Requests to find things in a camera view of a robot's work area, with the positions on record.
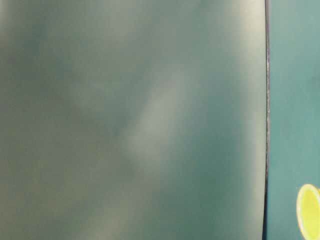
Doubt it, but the yellow plastic cup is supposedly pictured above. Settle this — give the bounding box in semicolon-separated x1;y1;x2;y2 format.
296;184;320;240

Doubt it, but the large grey blurred panel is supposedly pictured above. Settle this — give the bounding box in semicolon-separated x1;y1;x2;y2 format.
0;0;266;240

